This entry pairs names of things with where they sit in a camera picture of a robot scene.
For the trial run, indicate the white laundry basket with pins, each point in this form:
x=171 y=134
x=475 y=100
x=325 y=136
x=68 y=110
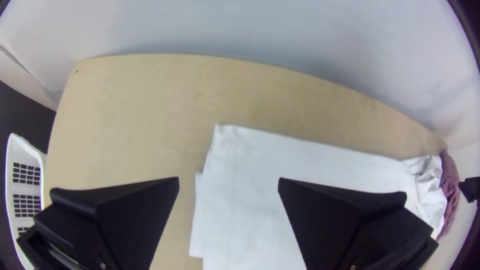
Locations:
x=26 y=161

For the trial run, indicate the white t-shirt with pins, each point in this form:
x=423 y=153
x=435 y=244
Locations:
x=255 y=187

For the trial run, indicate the pink garment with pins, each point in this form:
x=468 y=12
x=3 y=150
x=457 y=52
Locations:
x=450 y=183

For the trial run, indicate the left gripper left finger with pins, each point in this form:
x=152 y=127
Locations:
x=112 y=225

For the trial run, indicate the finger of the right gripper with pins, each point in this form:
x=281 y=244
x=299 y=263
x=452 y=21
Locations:
x=472 y=189

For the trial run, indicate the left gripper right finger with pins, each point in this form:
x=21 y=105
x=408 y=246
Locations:
x=348 y=228

